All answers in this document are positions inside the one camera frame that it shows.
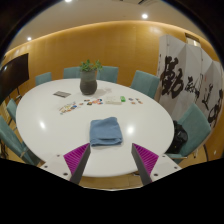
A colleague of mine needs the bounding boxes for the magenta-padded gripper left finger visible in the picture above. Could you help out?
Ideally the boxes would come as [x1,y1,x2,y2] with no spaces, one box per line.
[41,142,92,186]

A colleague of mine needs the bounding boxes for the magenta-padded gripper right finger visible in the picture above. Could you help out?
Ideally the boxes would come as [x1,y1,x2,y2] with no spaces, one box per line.
[130,142,183,186]

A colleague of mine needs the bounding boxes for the blue towel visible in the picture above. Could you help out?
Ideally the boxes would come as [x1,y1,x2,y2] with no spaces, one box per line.
[89,116,124,148]

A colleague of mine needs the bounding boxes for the black bag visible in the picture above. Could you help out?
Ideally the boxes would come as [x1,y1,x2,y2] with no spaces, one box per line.
[166,119,189,155]

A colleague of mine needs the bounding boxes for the colourful sticker sheet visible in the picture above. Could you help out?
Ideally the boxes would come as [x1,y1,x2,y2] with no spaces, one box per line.
[58,102,79,115]

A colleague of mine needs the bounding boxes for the grey booklet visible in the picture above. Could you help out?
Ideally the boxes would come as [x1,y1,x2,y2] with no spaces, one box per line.
[52,90,72,99]

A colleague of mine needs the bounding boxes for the white flat box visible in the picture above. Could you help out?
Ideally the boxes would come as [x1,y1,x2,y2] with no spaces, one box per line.
[104,96,123,105]

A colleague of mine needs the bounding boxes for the teal chairs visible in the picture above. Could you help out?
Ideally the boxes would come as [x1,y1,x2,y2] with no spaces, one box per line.
[0,65,213,166]

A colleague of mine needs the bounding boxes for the grey pot with green plant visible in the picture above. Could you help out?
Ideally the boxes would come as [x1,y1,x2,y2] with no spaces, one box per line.
[79,59,103,96]

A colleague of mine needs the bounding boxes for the white calligraphy folding screen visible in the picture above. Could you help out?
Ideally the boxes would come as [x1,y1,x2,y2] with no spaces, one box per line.
[154,33,224,141]

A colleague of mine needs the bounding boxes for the black flat screen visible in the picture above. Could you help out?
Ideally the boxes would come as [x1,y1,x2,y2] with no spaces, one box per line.
[0,53,30,104]

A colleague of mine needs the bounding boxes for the recessed ceiling lights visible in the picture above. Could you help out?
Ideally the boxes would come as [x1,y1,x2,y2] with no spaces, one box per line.
[26,0,149,43]

